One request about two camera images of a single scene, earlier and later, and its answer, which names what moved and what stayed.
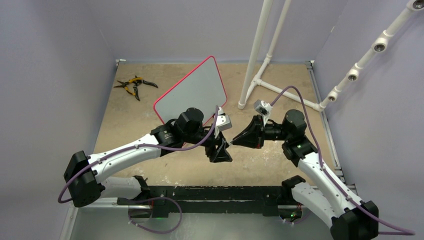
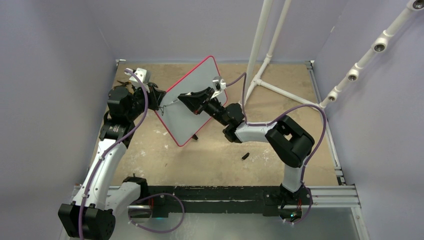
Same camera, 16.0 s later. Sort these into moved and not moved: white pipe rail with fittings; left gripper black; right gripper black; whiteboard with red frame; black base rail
Moved: left gripper black; right gripper black
Not moved: black base rail; whiteboard with red frame; white pipe rail with fittings
